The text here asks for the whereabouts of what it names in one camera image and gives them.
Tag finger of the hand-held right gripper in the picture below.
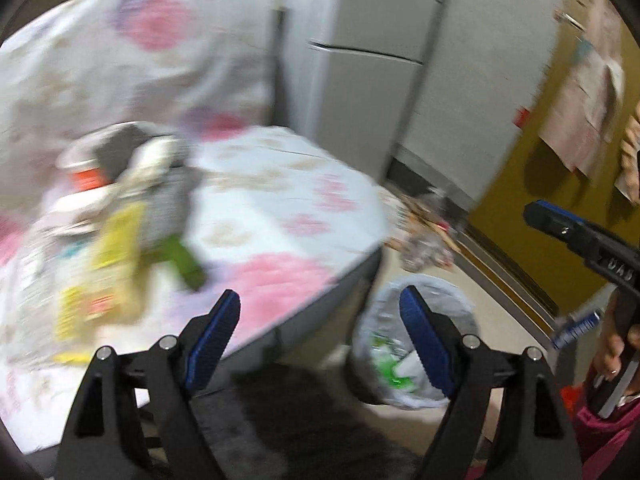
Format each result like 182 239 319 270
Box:
523 200 601 261

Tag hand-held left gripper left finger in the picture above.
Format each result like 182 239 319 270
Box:
55 289 242 480

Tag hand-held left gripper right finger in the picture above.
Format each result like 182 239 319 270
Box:
398 285 586 480

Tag trash bin with white liner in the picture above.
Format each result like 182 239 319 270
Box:
351 276 478 408

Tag green plastic wrapper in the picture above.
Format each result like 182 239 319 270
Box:
154 234 207 292

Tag yellow red printed packet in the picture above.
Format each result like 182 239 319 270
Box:
54 280 142 342

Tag yellow snack packet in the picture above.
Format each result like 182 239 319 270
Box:
91 202 147 282

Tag grey mesh cloth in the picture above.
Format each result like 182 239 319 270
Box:
149 164 197 252

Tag clear plastic wrapper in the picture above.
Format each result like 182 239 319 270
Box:
14 217 101 313

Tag white paper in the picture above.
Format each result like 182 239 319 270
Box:
124 139 178 187

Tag orange white noodle bowl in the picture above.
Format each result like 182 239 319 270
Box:
56 149 117 192

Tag person's right hand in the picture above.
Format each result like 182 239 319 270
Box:
591 290 640 390

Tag olive door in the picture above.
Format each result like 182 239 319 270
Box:
465 7 640 313

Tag green wrapper piece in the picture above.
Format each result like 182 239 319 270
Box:
372 337 418 392

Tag clear bag of shells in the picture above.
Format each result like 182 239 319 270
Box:
401 232 455 272

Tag grey patterned pants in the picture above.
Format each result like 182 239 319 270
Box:
192 364 418 480

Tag plastic bags with chopsticks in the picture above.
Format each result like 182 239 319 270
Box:
392 194 443 235

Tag floral printed cloth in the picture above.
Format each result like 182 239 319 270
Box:
0 0 391 451

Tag pink jacket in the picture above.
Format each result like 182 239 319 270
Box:
570 394 640 467

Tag silver refrigerator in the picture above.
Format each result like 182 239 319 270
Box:
282 0 571 211

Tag pale paper wall poster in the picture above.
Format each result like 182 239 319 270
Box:
539 4 627 177

